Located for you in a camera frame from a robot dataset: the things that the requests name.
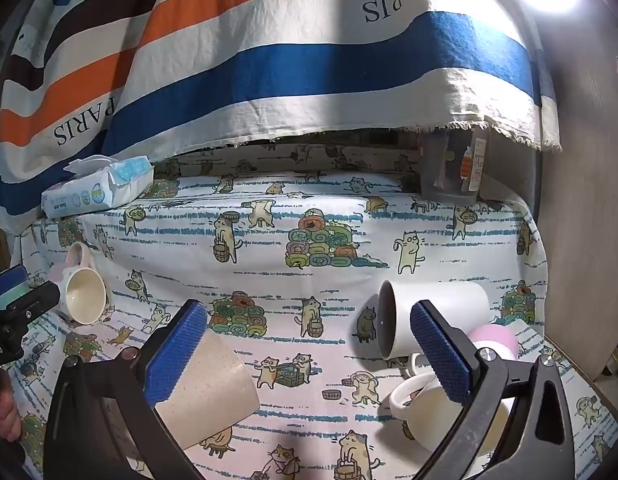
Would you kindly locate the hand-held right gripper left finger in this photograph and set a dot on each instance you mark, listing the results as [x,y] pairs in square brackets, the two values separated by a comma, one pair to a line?
[173,355]

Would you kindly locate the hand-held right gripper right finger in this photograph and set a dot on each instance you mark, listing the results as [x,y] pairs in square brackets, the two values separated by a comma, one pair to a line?
[440,352]

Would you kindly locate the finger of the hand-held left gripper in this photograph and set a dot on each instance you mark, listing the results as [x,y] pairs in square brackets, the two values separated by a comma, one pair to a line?
[9,282]
[36,300]

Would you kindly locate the beige speckled cup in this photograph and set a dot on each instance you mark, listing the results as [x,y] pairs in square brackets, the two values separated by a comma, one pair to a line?
[214,390]

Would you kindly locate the person's left hand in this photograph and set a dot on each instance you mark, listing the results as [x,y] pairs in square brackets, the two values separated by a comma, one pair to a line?
[9,412]

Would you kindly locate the white mug with dark inside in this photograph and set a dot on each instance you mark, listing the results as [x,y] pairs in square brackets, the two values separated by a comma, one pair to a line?
[454,300]

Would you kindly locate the wet wipes pack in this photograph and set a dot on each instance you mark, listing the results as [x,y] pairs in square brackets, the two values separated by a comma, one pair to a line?
[89,192]

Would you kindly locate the cat print cloth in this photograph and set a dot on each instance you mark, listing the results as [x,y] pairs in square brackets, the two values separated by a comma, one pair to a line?
[339,210]

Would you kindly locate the clear plastic container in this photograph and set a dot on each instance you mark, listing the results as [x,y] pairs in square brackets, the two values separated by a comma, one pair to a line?
[439,170]

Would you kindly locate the striped blanket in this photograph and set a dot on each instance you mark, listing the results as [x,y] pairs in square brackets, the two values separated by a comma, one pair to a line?
[289,35]

